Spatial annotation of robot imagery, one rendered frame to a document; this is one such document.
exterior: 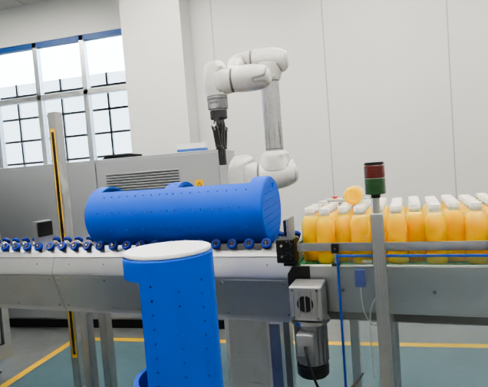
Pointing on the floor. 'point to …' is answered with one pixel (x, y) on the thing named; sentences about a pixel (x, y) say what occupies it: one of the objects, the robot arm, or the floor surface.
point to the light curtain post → (63, 203)
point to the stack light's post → (381, 299)
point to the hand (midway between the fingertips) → (222, 157)
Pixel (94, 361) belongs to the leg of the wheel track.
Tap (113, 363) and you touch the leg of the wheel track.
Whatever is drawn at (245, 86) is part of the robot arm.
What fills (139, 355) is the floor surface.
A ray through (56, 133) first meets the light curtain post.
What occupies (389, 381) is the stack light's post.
